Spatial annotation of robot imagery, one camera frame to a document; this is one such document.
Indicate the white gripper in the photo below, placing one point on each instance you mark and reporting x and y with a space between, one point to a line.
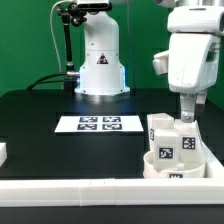
192 67

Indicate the white round stool seat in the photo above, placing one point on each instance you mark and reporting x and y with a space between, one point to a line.
183 170

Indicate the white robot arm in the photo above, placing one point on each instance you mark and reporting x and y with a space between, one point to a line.
194 29

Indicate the white sheet with tags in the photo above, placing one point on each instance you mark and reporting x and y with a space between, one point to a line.
75 124

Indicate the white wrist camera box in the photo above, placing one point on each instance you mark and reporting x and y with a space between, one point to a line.
160 62

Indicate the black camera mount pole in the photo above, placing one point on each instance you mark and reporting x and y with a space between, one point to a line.
70 15

